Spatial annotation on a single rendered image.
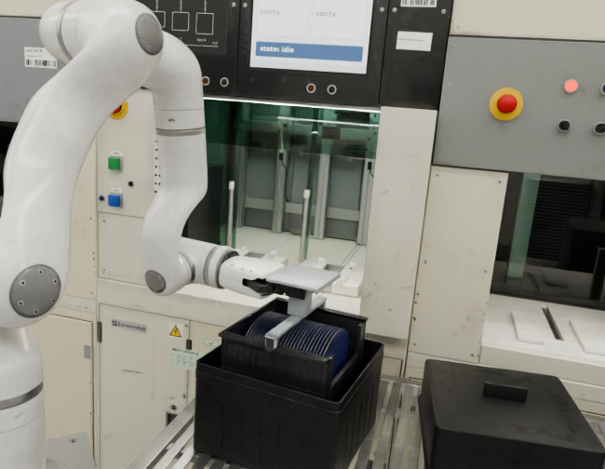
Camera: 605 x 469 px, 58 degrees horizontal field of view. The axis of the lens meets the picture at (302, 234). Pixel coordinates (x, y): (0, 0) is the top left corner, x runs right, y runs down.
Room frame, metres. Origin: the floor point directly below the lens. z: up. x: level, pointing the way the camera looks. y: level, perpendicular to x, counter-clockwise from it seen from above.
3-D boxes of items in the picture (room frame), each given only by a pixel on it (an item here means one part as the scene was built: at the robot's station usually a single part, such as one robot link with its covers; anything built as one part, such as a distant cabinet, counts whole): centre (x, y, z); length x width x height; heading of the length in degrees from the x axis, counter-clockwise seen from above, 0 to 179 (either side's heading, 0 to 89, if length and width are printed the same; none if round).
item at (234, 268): (1.01, 0.09, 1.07); 0.11 x 0.10 x 0.07; 68
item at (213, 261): (1.03, 0.15, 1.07); 0.09 x 0.03 x 0.08; 158
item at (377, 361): (0.97, -0.01, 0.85); 0.28 x 0.28 x 0.17; 67
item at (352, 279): (1.62, -0.09, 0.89); 0.22 x 0.21 x 0.04; 165
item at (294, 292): (0.94, 0.02, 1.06); 0.07 x 0.03 x 0.03; 68
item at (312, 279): (0.97, 0.00, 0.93); 0.24 x 0.20 x 0.32; 157
